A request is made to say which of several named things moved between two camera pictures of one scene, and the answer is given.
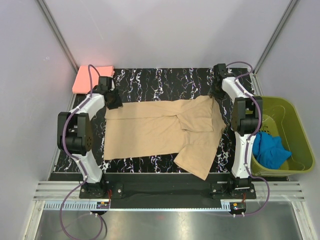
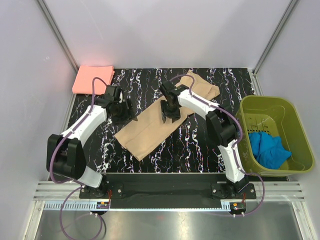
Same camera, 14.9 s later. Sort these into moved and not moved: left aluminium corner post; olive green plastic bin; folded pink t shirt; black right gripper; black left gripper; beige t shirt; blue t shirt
Moved: black right gripper; beige t shirt; black left gripper
Not moved: left aluminium corner post; blue t shirt; folded pink t shirt; olive green plastic bin
